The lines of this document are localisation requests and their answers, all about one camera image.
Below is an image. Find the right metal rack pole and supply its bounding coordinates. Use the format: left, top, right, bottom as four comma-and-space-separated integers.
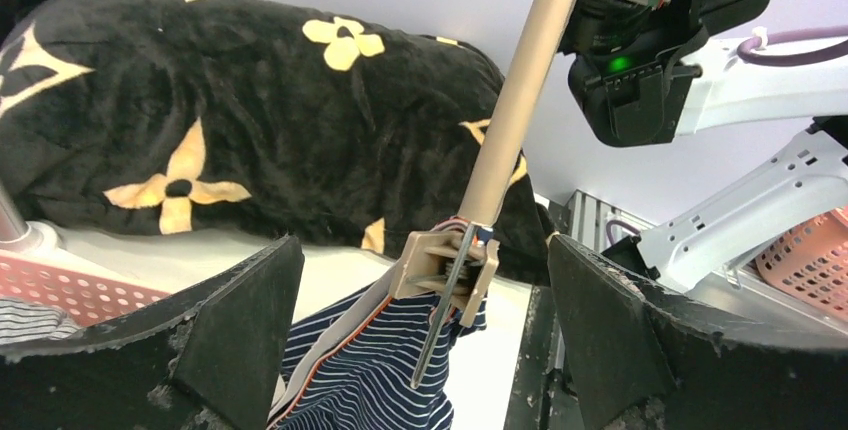
0, 186, 42, 252

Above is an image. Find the black floral blanket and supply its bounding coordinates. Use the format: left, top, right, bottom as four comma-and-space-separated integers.
0, 0, 558, 286

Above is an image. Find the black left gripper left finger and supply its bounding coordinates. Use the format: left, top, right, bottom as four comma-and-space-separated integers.
1, 236, 304, 430

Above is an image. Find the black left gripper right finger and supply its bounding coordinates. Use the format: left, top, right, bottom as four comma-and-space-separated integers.
548, 236, 847, 429

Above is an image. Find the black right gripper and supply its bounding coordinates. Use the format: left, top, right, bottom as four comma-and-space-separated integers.
555, 0, 770, 148

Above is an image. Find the navy striped underwear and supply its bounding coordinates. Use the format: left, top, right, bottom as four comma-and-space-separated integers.
266, 216, 495, 430

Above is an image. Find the pink plastic basket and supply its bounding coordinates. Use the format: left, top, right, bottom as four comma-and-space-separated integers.
1, 250, 172, 327

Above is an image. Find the grey striped underwear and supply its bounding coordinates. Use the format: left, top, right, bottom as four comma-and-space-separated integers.
1, 298, 82, 345

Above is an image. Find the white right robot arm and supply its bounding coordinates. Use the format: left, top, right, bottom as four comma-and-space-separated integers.
527, 50, 847, 291

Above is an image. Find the wooden hanger with navy underwear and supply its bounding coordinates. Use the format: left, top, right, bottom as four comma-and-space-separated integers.
389, 0, 577, 388

